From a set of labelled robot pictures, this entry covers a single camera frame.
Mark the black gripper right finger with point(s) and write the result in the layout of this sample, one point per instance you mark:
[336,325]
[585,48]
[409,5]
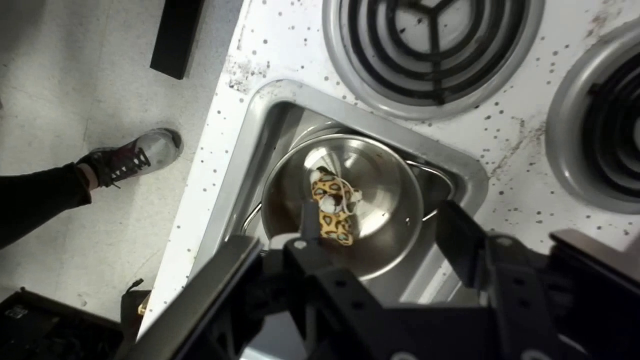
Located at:
[566,306]

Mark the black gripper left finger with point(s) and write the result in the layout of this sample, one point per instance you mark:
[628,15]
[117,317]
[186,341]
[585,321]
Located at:
[321,312]

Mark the small tan patterned toy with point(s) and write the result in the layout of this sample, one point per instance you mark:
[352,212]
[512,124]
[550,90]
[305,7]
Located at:
[333,201]

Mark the silver metal pot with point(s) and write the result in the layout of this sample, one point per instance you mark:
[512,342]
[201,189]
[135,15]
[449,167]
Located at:
[387,201]

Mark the black coil stove burner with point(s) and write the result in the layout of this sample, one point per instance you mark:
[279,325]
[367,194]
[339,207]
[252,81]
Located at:
[432,46]
[601,127]

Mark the silver toy sink basin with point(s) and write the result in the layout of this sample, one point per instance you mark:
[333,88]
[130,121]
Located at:
[266,121]

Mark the black and grey sneaker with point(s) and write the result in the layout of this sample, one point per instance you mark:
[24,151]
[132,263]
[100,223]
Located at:
[141,153]

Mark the black bag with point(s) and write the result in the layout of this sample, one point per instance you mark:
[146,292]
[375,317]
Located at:
[47,326]

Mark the standing person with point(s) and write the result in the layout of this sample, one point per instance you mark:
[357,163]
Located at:
[32,201]

